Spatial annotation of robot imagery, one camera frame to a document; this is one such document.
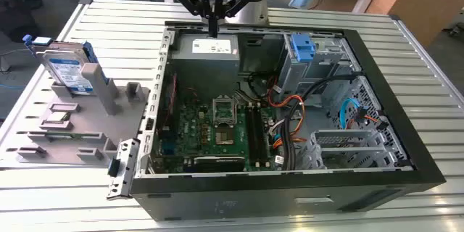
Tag hard disk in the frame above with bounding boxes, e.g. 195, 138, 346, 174
22, 35, 112, 98

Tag metal socket cover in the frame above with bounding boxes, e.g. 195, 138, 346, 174
211, 95, 239, 128

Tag blue data wire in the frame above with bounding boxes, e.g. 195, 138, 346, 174
342, 97, 363, 129

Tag grey power supply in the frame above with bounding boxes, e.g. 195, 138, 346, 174
168, 33, 243, 99

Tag thin red wire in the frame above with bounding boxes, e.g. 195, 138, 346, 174
162, 73, 179, 132

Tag silver CPU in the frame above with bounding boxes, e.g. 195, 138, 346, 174
46, 111, 71, 124

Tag orange yellow power wires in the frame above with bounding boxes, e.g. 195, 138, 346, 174
267, 95, 308, 146

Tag black RAM slot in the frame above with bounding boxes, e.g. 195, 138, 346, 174
246, 102, 262, 168
255, 102, 272, 168

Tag black cable bundle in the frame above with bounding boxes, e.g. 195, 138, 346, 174
283, 74, 366, 171

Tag green RAM stick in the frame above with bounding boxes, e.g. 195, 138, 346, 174
46, 131, 88, 139

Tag blue expansion slot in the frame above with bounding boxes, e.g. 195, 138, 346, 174
162, 139, 176, 156

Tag green motherboard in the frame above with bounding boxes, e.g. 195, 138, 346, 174
151, 95, 280, 174

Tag orange power wire black plug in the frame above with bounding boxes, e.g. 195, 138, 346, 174
354, 108, 391, 133

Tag black mesh waste bin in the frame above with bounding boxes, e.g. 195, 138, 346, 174
0, 0, 44, 44

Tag white metal post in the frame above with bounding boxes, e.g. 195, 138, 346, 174
0, 51, 11, 73

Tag black PC case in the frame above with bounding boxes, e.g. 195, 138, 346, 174
128, 20, 447, 222

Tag blue plastic drive latch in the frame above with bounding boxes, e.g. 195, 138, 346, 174
291, 33, 316, 64

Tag silver optical drive cage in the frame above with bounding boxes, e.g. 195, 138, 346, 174
278, 33, 362, 99

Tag CPU socket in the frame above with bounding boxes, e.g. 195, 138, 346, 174
215, 129, 236, 146

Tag silver expansion slot bracket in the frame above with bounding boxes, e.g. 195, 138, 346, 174
106, 137, 142, 200

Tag blue floor cable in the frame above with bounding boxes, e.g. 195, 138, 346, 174
0, 48, 30, 90

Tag grey parts rack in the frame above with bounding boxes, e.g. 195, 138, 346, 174
16, 62, 152, 165

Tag black graphics card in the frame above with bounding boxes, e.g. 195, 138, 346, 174
183, 155, 247, 173

